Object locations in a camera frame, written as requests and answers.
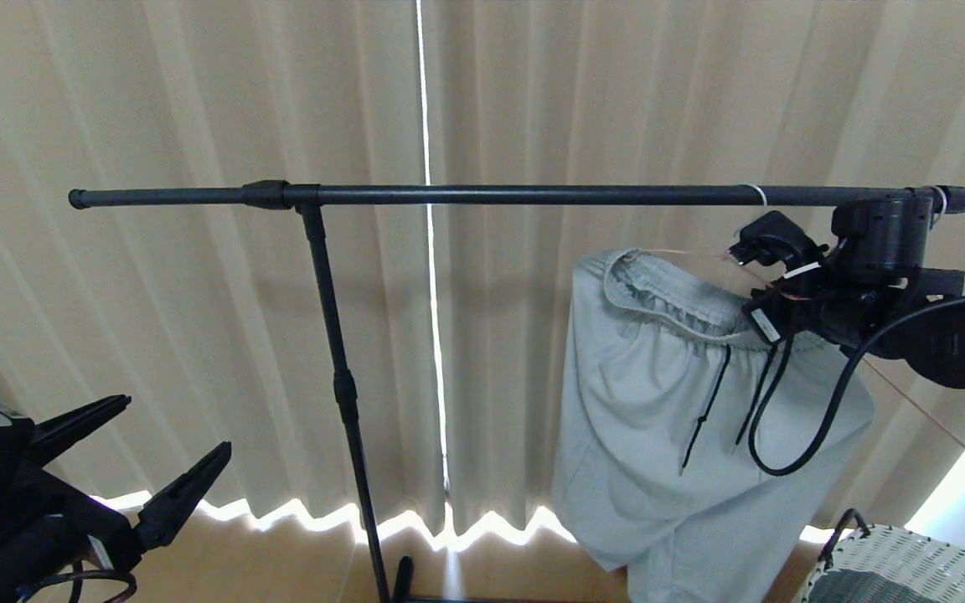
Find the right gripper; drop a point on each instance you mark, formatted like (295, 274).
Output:
(826, 314)

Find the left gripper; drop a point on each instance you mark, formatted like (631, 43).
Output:
(22, 536)

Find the pink clothes hanger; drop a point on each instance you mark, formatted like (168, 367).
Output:
(935, 423)

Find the pale grey shorts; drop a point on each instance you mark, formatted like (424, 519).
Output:
(658, 435)

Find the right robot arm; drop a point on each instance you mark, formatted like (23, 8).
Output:
(952, 343)

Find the white laundry basket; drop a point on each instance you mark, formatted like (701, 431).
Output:
(910, 561)

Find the black clothes rack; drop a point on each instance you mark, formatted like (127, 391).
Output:
(533, 195)

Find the beige curtain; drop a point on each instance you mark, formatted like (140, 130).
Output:
(198, 84)

